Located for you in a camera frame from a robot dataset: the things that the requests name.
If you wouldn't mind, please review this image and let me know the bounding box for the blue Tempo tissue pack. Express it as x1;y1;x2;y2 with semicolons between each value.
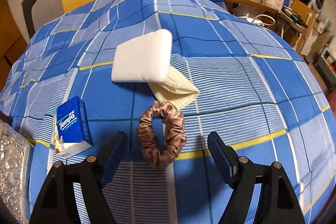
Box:
53;96;93;159

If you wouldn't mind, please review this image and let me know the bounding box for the brown satin scrunchie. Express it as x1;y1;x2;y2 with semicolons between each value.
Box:
137;101;187;169

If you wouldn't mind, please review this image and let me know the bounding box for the cream knitted cloth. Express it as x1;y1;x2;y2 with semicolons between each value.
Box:
148;66;200;110

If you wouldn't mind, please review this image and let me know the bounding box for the white sponge block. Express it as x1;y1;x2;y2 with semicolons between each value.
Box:
111;29;173;83

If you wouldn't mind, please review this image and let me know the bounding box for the ornate gold tissue box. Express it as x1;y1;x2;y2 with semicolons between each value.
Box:
1;121;31;223

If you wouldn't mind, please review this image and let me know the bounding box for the blue plaid bed sheet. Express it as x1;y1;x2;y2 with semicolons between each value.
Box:
1;0;335;223

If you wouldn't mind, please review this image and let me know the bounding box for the wooden wardrobe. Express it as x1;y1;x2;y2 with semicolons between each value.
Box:
0;0;27;89

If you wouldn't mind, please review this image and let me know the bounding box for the wooden folding chair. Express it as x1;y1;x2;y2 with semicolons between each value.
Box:
280;0;317;53

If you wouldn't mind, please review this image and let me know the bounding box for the white small fan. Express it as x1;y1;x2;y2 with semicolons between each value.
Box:
308;0;322;13

